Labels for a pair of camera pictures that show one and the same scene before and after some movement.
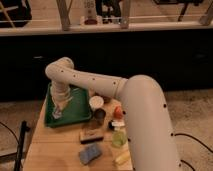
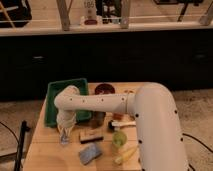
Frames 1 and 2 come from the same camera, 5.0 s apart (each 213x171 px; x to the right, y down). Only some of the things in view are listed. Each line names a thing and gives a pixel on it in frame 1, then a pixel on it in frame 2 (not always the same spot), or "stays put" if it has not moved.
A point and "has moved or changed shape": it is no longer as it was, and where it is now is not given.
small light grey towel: x=56 y=114 has moved or changed shape
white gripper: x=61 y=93 to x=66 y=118
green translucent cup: x=119 y=138 stays put
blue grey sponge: x=88 y=152 stays put
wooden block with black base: x=91 y=134 stays put
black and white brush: x=115 y=125 stays put
